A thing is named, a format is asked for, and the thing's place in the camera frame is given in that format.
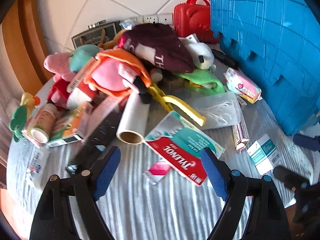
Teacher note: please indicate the blue-hat pink pig plush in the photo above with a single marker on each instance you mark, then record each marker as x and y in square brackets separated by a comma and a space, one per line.
[66, 65]

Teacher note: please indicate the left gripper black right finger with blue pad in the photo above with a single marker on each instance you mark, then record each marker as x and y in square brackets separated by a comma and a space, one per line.
[267, 217]

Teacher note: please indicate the red toy suitcase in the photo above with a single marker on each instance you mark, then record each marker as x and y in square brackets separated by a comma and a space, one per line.
[193, 17]

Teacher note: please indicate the Tylenol cold medicine box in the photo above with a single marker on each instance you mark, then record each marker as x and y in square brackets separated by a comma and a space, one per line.
[180, 143]

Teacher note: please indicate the yellow plastic clip toy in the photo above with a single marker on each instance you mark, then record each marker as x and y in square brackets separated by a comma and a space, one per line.
[167, 101]

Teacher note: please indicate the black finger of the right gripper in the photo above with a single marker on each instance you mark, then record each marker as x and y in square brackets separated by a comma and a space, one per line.
[290, 179]

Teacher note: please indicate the white film roll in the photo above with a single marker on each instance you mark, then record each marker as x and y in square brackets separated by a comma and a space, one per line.
[132, 126]

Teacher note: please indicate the white dog plush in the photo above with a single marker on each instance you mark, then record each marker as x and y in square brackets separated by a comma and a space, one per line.
[201, 53]

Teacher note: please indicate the pink white tissue pack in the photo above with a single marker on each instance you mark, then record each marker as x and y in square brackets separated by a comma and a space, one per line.
[240, 84]

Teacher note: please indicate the orange-dress pink pig plush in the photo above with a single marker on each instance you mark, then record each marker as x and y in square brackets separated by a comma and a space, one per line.
[114, 72]

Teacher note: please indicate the maroon fabric cap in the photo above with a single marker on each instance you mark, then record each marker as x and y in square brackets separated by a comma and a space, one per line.
[158, 44]

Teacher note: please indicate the white teal medicine box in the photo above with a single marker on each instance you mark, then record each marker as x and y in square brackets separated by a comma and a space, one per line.
[264, 154]

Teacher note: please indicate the green frog plush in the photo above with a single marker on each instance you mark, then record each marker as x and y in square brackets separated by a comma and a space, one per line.
[202, 81]

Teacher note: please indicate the clear plastic bag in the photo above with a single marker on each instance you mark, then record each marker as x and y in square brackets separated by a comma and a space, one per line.
[220, 110]

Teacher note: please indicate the blue plastic storage crate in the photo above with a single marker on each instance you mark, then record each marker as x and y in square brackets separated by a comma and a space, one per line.
[276, 43]

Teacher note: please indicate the green flower toy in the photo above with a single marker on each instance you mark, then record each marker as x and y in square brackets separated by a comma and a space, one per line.
[21, 114]

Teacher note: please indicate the orange green carton box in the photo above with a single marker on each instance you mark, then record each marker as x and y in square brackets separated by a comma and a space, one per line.
[70, 126]

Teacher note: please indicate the pink white narrow box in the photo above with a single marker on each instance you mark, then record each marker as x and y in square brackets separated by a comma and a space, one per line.
[240, 134]

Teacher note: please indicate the white wall socket strip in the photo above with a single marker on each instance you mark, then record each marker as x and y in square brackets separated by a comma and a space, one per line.
[165, 18]

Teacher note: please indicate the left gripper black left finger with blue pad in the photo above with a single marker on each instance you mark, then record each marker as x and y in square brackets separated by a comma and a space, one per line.
[53, 218]

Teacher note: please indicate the small white bottle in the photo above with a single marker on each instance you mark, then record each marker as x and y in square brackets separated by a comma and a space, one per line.
[44, 123]

